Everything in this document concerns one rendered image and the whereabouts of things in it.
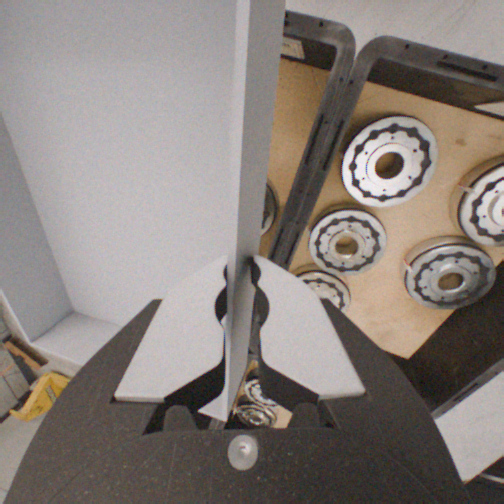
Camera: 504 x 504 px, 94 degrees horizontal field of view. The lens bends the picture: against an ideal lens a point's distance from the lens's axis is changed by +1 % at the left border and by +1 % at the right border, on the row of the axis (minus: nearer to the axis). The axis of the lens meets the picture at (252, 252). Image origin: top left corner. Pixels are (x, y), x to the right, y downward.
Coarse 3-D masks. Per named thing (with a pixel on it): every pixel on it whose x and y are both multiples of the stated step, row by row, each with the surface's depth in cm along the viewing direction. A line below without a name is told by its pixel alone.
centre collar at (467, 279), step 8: (440, 272) 31; (448, 272) 31; (456, 272) 31; (464, 272) 30; (432, 280) 32; (464, 280) 31; (472, 280) 31; (432, 288) 33; (440, 288) 32; (456, 288) 32; (464, 288) 31; (448, 296) 32
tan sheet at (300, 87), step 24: (288, 72) 29; (312, 72) 28; (288, 96) 30; (312, 96) 29; (288, 120) 31; (312, 120) 30; (288, 144) 32; (288, 168) 34; (288, 192) 35; (264, 240) 40
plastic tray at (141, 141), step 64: (0, 0) 13; (64, 0) 12; (128, 0) 12; (192, 0) 11; (256, 0) 7; (0, 64) 15; (64, 64) 14; (128, 64) 13; (192, 64) 12; (256, 64) 8; (0, 128) 17; (64, 128) 16; (128, 128) 15; (192, 128) 14; (256, 128) 10; (0, 192) 18; (64, 192) 18; (128, 192) 17; (192, 192) 15; (256, 192) 12; (0, 256) 19; (64, 256) 22; (128, 256) 20; (192, 256) 18; (64, 320) 25; (128, 320) 24
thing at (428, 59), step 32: (352, 64) 20; (416, 64) 18; (448, 64) 18; (480, 64) 17; (352, 96) 20; (320, 160) 23; (320, 192) 25; (288, 256) 30; (256, 320) 37; (256, 352) 38; (480, 384) 30
